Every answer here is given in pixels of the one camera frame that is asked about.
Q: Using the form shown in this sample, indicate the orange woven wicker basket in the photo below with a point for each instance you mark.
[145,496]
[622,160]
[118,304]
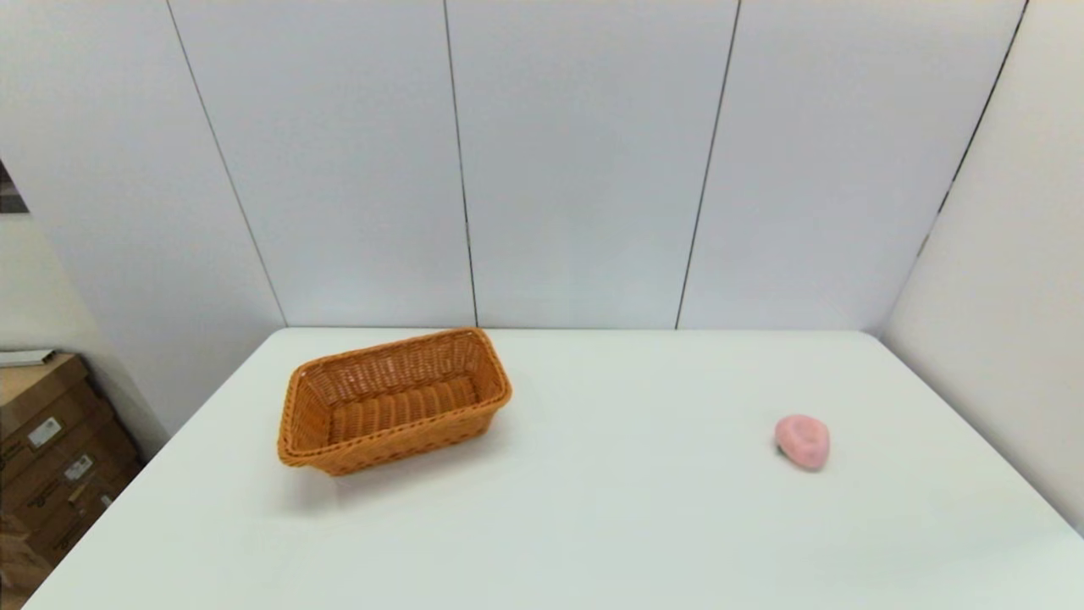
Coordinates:
[398,408]

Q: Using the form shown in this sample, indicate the pink peach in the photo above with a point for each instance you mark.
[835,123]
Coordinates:
[803,441]

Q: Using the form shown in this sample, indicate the cardboard box with white label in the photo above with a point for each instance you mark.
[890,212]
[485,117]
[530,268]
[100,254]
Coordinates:
[59,474]
[72,517]
[38,398]

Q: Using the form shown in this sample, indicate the flat white board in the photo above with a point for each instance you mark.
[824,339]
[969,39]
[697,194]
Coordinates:
[24,357]

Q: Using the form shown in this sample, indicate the crumpled brown paper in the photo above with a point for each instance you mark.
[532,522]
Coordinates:
[15,563]

